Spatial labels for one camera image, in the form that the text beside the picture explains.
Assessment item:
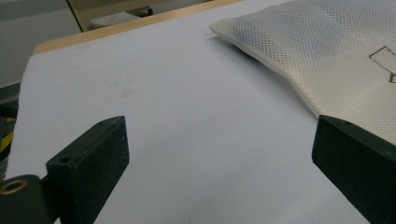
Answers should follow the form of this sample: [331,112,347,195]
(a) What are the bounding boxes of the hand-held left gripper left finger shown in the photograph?
[46,115,130,224]

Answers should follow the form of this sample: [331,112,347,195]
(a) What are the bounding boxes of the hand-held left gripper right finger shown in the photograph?
[312,114,396,224]

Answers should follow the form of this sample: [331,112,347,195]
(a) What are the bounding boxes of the cream mesh bag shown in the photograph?
[208,0,396,146]

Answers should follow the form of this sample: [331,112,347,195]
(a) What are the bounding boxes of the yellow black striped tape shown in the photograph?
[0,117,16,162]

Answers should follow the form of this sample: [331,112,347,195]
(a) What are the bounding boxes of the dark green stand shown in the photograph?
[0,82,21,119]

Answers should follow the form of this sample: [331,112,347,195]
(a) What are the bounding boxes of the white table mat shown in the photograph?
[4,0,372,224]

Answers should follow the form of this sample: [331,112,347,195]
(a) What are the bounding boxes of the pale grey pad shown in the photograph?
[89,11,142,31]

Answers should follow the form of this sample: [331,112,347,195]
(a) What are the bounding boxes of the wooden furniture frame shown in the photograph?
[66,0,176,33]

